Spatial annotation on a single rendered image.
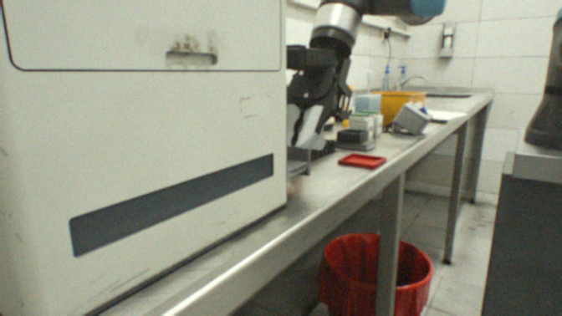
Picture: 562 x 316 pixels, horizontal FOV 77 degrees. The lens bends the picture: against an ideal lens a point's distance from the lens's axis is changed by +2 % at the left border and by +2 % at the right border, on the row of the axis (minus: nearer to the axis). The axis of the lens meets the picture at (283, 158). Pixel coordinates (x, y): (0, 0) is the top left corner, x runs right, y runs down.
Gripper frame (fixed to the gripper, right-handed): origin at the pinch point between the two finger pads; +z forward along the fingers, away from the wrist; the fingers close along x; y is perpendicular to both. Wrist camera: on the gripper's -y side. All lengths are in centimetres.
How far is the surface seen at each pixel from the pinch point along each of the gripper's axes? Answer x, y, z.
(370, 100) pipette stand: 6.1, 39.6, -27.6
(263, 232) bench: -6.2, -11.0, 11.8
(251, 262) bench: -8.4, -15.0, 14.5
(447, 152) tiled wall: 19, 261, -88
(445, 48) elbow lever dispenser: 28, 213, -155
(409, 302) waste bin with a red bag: -7, 72, 20
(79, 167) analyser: -4.5, -30.6, 10.8
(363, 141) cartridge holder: 0.4, 27.1, -12.0
